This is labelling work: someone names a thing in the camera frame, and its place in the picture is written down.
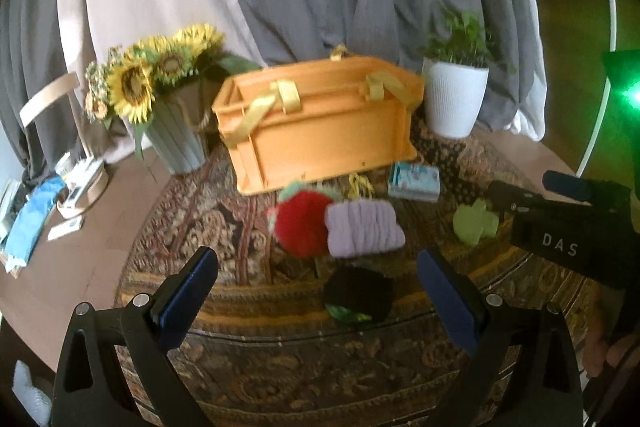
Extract red fluffy plush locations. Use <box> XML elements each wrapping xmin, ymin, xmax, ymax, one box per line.
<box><xmin>267</xmin><ymin>181</ymin><xmax>335</xmax><ymax>254</ymax></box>

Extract white remotes in tray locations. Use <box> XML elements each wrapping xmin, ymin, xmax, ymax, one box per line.
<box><xmin>64</xmin><ymin>158</ymin><xmax>104</xmax><ymax>202</ymax></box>

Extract brown paper bag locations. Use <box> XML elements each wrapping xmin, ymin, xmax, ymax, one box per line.
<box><xmin>172</xmin><ymin>77</ymin><xmax>222</xmax><ymax>134</ymax></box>

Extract white remote control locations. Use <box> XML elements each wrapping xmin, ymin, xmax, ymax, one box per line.
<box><xmin>47</xmin><ymin>217</ymin><xmax>84</xmax><ymax>242</ymax></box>

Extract potted plant in white pot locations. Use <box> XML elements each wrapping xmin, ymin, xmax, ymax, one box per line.
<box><xmin>421</xmin><ymin>0</ymin><xmax>518</xmax><ymax>138</ymax></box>

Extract orange plastic crate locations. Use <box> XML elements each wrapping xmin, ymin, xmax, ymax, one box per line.
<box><xmin>211</xmin><ymin>46</ymin><xmax>426</xmax><ymax>196</ymax></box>

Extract blue cloth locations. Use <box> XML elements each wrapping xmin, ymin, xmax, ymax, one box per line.
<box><xmin>4</xmin><ymin>177</ymin><xmax>67</xmax><ymax>269</ymax></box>

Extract patterned rug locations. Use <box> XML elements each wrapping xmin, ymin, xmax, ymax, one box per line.
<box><xmin>114</xmin><ymin>122</ymin><xmax>601</xmax><ymax>427</ymax></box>

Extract white sheer curtain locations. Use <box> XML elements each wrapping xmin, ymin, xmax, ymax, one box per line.
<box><xmin>507</xmin><ymin>77</ymin><xmax>547</xmax><ymax>142</ymax></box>

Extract person's right hand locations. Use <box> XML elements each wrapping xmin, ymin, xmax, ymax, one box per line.
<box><xmin>584</xmin><ymin>292</ymin><xmax>640</xmax><ymax>378</ymax></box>

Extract sunflower bouquet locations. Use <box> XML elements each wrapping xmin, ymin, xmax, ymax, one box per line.
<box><xmin>82</xmin><ymin>24</ymin><xmax>263</xmax><ymax>158</ymax></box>

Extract narrow grey curtain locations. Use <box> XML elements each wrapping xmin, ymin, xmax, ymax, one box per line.
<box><xmin>0</xmin><ymin>0</ymin><xmax>96</xmax><ymax>178</ymax></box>

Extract yellow yarn tassel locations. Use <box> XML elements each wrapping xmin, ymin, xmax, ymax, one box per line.
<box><xmin>347</xmin><ymin>173</ymin><xmax>376</xmax><ymax>200</ymax></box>

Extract grey ribbed vase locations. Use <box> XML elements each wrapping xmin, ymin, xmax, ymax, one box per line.
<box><xmin>142</xmin><ymin>99</ymin><xmax>208</xmax><ymax>175</ymax></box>

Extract round wooden tray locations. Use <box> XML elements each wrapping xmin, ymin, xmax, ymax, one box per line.
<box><xmin>56</xmin><ymin>167</ymin><xmax>109</xmax><ymax>216</ymax></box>

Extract black soft cloth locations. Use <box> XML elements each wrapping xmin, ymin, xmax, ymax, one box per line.
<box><xmin>322</xmin><ymin>267</ymin><xmax>393</xmax><ymax>323</ymax></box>

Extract blue tissue pack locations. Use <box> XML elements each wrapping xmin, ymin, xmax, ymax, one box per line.
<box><xmin>387</xmin><ymin>162</ymin><xmax>441</xmax><ymax>202</ymax></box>

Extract purple knitted cloth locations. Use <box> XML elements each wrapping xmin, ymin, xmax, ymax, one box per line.
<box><xmin>324</xmin><ymin>199</ymin><xmax>406</xmax><ymax>258</ymax></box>

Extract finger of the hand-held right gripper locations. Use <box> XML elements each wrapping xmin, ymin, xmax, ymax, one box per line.
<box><xmin>486</xmin><ymin>179</ymin><xmax>593</xmax><ymax>215</ymax></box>
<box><xmin>542</xmin><ymin>171</ymin><xmax>632</xmax><ymax>208</ymax></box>

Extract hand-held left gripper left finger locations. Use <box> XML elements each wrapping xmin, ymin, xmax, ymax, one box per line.
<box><xmin>50</xmin><ymin>246</ymin><xmax>218</xmax><ymax>427</ymax></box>

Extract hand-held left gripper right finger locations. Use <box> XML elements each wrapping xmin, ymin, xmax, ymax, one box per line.
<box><xmin>416</xmin><ymin>248</ymin><xmax>586</xmax><ymax>427</ymax></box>

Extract wooden chair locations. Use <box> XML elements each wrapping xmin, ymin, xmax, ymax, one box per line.
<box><xmin>19</xmin><ymin>73</ymin><xmax>101</xmax><ymax>168</ymax></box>

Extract dark green soft item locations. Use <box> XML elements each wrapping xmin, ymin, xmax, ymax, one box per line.
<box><xmin>325</xmin><ymin>304</ymin><xmax>372</xmax><ymax>324</ymax></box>

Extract light green soft toy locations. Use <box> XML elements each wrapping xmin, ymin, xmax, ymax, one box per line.
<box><xmin>452</xmin><ymin>199</ymin><xmax>500</xmax><ymax>245</ymax></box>

